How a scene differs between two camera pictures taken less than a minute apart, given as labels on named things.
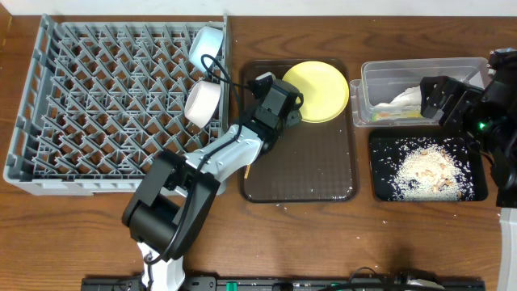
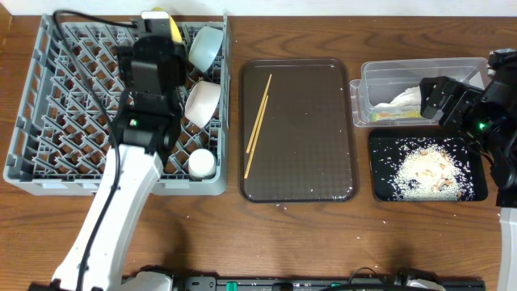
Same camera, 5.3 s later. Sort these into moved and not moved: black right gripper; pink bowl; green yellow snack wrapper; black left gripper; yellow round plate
Moved: yellow round plate; black left gripper
Not moved: black right gripper; green yellow snack wrapper; pink bowl
